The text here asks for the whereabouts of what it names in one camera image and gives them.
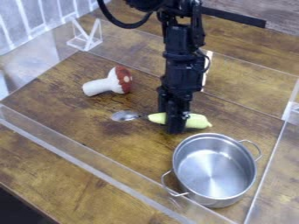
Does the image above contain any black cable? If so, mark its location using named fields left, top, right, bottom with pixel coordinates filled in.
left=96, top=0, right=156, bottom=30

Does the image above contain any toy mushroom red cap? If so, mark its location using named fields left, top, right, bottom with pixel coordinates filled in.
left=82, top=66, right=134, bottom=96

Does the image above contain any black bar on table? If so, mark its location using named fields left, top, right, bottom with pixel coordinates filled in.
left=202, top=7, right=267, bottom=28

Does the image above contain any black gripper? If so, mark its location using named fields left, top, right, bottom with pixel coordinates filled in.
left=155, top=25, right=209, bottom=135

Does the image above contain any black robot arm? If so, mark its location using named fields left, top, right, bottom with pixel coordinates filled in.
left=127, top=0, right=209, bottom=134

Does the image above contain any clear acrylic triangle stand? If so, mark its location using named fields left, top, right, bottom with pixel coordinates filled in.
left=67, top=19, right=103, bottom=52

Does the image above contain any stainless steel pot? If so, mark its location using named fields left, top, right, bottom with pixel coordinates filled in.
left=162, top=133, right=263, bottom=208

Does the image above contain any clear acrylic front barrier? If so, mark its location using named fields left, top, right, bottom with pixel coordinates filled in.
left=0, top=104, right=237, bottom=224

